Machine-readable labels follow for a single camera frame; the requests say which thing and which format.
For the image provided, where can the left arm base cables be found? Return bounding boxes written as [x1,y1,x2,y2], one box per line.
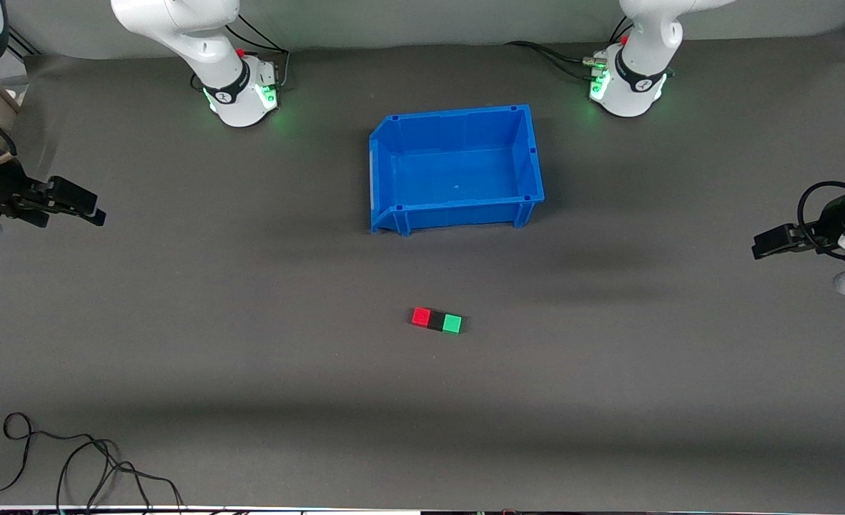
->
[505,18,634,83]

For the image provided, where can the thin black loose cable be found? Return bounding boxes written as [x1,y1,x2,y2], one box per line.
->
[0,413,187,512]

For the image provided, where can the aluminium frame rail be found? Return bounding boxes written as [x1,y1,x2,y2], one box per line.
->
[6,29,39,58]

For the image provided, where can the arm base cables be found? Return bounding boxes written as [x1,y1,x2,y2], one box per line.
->
[190,14,292,94]
[505,18,634,83]

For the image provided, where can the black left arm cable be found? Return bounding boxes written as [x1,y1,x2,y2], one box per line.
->
[797,181,845,260]

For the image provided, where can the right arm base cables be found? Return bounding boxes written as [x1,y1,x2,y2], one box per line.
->
[190,14,292,94]

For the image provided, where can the blue plastic storage bin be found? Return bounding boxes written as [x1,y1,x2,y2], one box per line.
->
[369,104,545,237]

